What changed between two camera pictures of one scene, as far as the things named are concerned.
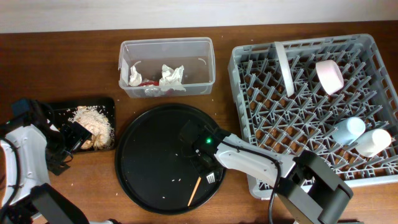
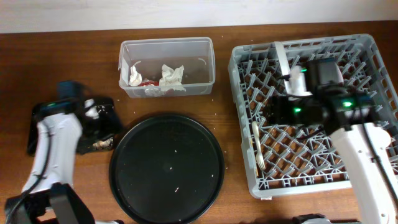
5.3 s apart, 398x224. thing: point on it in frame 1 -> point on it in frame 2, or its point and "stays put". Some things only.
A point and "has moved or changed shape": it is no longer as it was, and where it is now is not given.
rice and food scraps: (97, 120) has moved or changed shape
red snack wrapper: (147, 83) stays put
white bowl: (285, 69) stays put
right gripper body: (204, 170) -> (291, 112)
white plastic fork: (211, 178) -> (259, 158)
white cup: (373, 142) stays put
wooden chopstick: (199, 178) -> (254, 146)
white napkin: (171, 79) stays put
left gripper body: (58, 152) -> (94, 129)
